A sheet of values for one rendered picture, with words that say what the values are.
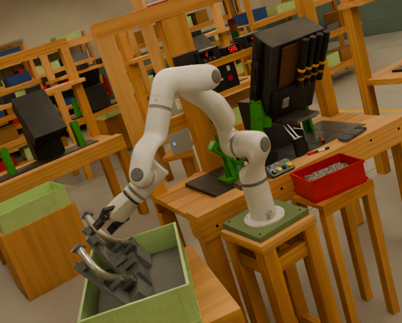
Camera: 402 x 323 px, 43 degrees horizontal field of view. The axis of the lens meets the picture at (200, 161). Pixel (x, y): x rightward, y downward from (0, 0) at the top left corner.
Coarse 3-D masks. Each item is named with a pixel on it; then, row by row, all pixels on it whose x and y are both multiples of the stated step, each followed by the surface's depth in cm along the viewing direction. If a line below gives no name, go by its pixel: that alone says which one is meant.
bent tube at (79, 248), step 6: (78, 246) 185; (84, 246) 187; (72, 252) 185; (78, 252) 184; (84, 252) 184; (84, 258) 183; (90, 258) 183; (90, 264) 181; (96, 264) 182; (96, 270) 181; (102, 270) 182; (102, 276) 182; (108, 276) 183; (114, 276) 186; (120, 276) 190; (126, 276) 195; (132, 276) 200
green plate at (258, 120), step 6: (252, 102) 292; (258, 102) 286; (252, 108) 293; (258, 108) 287; (258, 114) 288; (264, 114) 289; (252, 120) 295; (258, 120) 289; (264, 120) 289; (270, 120) 291; (252, 126) 296; (258, 126) 290; (264, 126) 290; (270, 126) 292
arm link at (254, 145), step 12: (240, 132) 218; (252, 132) 213; (240, 144) 214; (252, 144) 210; (264, 144) 211; (240, 156) 218; (252, 156) 212; (264, 156) 214; (252, 168) 216; (264, 168) 222; (240, 180) 224; (252, 180) 220; (264, 180) 222
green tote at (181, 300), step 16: (144, 240) 237; (160, 240) 238; (176, 240) 239; (96, 256) 236; (96, 288) 216; (176, 288) 178; (192, 288) 194; (80, 304) 188; (96, 304) 207; (128, 304) 178; (144, 304) 179; (160, 304) 179; (176, 304) 180; (192, 304) 181; (80, 320) 177; (96, 320) 177; (112, 320) 179; (128, 320) 179; (144, 320) 180; (160, 320) 181; (176, 320) 182; (192, 320) 183
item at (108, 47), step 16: (304, 0) 334; (176, 16) 296; (160, 32) 299; (176, 32) 297; (112, 48) 282; (176, 48) 299; (112, 64) 283; (112, 80) 286; (128, 80) 288; (320, 80) 350; (128, 96) 289; (320, 96) 356; (128, 112) 291; (192, 112) 309; (336, 112) 358; (128, 128) 296; (192, 128) 313; (208, 128) 315; (208, 144) 316; (208, 160) 318; (160, 192) 306
